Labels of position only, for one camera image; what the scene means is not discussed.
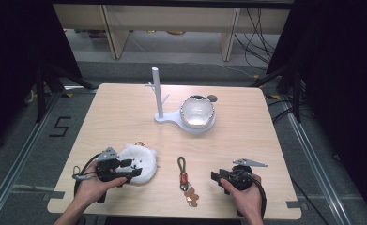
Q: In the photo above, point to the small dark round disc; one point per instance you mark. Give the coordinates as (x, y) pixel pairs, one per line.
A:
(213, 98)

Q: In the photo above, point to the aluminium floor rail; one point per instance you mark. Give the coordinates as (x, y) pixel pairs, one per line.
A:
(315, 168)
(18, 162)

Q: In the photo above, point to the black metal stand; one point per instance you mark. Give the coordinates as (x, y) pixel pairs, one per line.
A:
(41, 93)
(297, 93)

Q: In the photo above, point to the person's left hand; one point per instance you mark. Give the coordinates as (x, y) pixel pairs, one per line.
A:
(92, 187)

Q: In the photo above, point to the white hook stand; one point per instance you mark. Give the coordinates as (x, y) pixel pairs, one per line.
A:
(158, 93)

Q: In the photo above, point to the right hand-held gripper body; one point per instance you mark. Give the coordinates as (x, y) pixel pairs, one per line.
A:
(242, 178)

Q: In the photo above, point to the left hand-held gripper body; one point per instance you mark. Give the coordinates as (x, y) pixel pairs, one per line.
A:
(106, 168)

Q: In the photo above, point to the light wooden desk frame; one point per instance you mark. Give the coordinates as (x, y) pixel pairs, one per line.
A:
(171, 18)

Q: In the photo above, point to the person's right hand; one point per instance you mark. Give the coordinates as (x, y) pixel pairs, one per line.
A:
(245, 200)

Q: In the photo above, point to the dark curtain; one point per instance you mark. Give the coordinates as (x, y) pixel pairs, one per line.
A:
(344, 78)
(18, 62)

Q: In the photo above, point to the grey tape strip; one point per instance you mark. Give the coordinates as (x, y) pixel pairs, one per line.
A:
(54, 195)
(297, 204)

